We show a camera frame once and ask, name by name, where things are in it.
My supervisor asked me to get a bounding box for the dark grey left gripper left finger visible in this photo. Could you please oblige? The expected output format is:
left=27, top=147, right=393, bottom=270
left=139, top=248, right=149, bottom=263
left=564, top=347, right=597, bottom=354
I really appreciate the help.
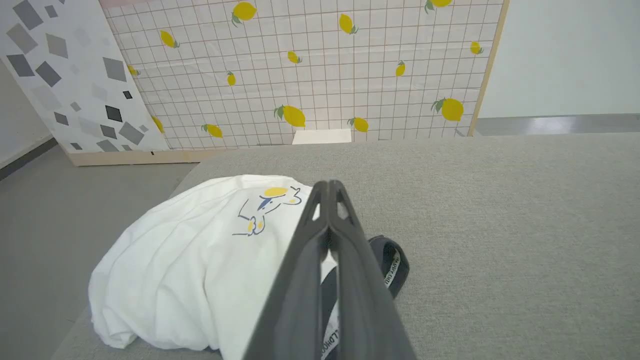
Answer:
left=242, top=181, right=332, bottom=360

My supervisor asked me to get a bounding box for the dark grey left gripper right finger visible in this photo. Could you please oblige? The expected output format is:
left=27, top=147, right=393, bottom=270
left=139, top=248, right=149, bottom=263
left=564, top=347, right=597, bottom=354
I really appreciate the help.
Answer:
left=327, top=179, right=417, bottom=360

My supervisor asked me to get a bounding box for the white t-shirt with black sleeves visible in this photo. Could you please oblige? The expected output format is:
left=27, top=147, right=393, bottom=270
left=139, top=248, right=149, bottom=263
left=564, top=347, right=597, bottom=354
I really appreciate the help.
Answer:
left=88, top=174, right=411, bottom=360

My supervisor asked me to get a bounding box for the grey fabric sofa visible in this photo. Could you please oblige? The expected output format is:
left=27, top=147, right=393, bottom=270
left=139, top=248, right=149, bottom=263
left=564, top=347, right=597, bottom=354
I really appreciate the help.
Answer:
left=50, top=132, right=640, bottom=360

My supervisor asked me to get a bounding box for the white box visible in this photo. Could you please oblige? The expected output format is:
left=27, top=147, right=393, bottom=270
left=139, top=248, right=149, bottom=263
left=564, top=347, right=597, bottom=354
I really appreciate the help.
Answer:
left=292, top=128, right=353, bottom=146

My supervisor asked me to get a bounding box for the lemon print grid panel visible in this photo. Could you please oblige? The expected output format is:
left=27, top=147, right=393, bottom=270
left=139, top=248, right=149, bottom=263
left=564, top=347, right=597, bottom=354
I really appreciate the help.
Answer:
left=99, top=0, right=511, bottom=152

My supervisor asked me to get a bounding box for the grey terrazzo print panel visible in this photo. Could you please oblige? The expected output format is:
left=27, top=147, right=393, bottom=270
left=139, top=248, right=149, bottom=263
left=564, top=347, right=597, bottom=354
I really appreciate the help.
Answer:
left=0, top=0, right=172, bottom=167

